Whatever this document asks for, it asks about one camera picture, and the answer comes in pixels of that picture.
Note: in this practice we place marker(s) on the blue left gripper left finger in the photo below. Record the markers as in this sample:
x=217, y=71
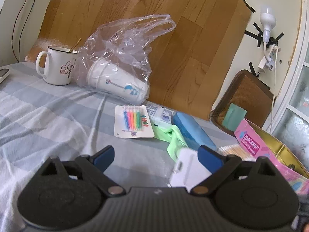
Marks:
x=101, y=160

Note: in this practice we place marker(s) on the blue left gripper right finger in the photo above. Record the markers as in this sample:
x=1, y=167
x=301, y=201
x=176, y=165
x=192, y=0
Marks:
x=215, y=162

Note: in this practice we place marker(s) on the cotton swabs bag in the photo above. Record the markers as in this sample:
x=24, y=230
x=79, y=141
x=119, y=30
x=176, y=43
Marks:
x=236, y=150

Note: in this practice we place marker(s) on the green cloth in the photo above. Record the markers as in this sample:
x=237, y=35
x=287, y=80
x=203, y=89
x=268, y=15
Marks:
x=173, y=137

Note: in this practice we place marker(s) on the white power adapter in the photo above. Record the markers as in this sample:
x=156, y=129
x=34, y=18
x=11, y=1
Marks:
x=188, y=171

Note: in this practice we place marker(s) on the blue glasses case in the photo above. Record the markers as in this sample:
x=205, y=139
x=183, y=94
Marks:
x=192, y=132

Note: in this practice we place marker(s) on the birthday candles pack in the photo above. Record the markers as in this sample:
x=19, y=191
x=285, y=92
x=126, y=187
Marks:
x=132, y=122

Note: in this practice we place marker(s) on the pink macaron box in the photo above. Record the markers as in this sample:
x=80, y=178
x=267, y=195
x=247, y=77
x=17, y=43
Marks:
x=257, y=142

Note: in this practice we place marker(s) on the teal paper card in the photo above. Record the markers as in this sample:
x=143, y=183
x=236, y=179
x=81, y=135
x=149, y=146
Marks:
x=233, y=117

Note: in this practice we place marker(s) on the tissue packet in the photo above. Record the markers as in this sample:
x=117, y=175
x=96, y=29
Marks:
x=159, y=115

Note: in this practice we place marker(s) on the checked blue grey tablecloth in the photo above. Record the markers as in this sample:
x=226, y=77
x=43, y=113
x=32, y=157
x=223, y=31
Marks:
x=39, y=120

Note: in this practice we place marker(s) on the brown mesh chair back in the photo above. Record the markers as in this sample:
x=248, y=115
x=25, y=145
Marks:
x=249, y=93

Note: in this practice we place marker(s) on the white paper cups stack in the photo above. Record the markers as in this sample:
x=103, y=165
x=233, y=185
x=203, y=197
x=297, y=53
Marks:
x=110, y=78

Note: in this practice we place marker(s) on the frosted glass door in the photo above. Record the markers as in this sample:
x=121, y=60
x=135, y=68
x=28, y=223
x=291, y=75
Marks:
x=290, y=118

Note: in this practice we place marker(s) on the wood-pattern vinyl backdrop sheet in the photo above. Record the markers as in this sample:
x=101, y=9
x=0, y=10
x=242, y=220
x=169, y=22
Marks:
x=189, y=62

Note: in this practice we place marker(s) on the clear plastic bag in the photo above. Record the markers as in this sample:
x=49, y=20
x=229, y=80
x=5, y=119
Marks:
x=124, y=42

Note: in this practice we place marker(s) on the white enamel mug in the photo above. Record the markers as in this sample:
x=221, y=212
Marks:
x=59, y=65

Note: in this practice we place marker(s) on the white power strip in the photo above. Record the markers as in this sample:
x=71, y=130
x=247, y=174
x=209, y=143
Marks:
x=269, y=60

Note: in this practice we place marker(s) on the wooden stick in mug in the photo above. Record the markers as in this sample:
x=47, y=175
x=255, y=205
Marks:
x=75, y=45

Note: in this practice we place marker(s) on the white remote control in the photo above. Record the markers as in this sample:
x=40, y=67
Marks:
x=4, y=73

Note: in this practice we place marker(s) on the white light bulb lamp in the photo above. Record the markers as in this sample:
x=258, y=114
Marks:
x=268, y=21

